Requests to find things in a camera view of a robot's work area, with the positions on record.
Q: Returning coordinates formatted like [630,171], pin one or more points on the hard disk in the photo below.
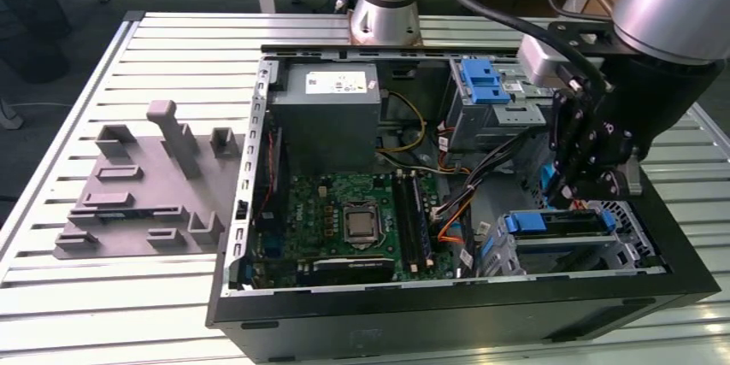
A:
[527,221]

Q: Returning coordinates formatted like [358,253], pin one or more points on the black graphics card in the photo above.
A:
[347,269]

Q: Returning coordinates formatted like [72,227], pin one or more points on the metal disk bay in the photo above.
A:
[627,249]

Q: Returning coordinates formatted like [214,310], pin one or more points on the black bin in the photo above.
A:
[33,40]

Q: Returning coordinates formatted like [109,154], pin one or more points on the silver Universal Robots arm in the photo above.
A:
[673,10]

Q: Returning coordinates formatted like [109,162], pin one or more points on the blue drive latch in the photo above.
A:
[482,83]

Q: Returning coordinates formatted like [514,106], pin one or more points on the silver CPU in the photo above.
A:
[360,223]

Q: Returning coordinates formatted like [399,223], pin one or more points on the green motherboard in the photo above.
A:
[319,194]

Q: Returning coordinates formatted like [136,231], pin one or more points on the grey power supply unit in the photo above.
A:
[324,134]

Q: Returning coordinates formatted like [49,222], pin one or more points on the black PC case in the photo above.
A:
[399,318]

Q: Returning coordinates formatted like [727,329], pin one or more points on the grey parts rack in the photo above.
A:
[153,194]

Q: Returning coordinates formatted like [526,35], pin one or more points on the metal optical drive cage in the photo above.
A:
[512,117]

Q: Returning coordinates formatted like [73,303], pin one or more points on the grey stand foot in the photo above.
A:
[9,117]

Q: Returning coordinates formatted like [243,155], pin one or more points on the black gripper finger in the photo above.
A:
[570,134]
[610,183]

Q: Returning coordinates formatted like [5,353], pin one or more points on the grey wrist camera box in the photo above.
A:
[542,61]

